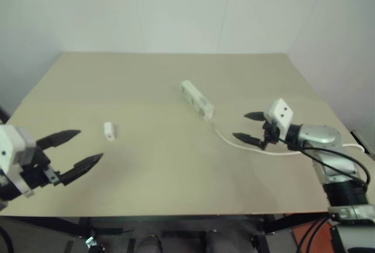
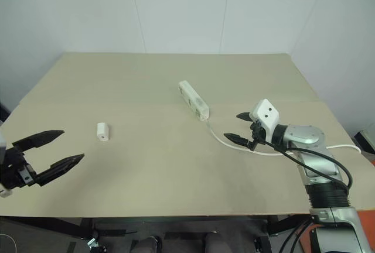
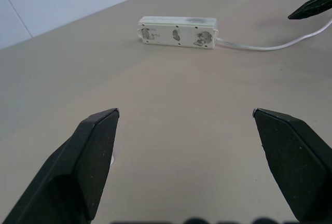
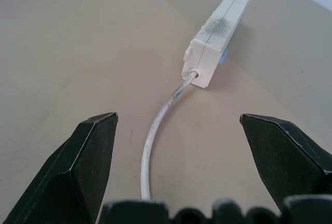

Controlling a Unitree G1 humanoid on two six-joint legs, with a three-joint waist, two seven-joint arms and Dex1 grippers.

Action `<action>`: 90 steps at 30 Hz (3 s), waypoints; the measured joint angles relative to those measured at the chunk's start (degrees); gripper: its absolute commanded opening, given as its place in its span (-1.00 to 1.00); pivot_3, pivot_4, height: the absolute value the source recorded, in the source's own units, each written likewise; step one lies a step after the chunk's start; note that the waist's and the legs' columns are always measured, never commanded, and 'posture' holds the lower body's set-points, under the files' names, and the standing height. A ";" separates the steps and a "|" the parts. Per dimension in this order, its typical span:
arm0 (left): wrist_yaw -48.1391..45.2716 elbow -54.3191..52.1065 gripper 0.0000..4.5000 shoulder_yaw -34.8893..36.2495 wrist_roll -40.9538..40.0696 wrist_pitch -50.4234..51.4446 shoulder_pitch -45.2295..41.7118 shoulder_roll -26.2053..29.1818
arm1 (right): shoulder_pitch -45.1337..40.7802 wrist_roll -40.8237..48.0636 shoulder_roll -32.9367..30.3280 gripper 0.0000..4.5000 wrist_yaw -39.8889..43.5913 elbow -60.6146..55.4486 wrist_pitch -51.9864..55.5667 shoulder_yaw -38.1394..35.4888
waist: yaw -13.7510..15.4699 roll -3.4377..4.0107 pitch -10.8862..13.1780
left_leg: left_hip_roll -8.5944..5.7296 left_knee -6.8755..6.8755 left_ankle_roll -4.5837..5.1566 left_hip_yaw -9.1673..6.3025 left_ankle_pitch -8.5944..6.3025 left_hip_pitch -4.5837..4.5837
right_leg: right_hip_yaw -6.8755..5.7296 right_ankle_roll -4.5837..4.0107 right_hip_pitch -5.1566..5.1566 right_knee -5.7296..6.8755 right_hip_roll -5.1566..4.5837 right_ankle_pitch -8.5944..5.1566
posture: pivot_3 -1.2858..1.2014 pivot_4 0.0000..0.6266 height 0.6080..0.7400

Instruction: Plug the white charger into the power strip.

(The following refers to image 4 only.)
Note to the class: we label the white power strip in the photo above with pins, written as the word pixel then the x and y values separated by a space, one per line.
pixel 216 37

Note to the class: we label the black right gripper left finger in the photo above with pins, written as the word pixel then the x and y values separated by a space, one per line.
pixel 67 172

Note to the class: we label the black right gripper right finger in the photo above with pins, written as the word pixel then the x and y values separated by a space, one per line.
pixel 282 161

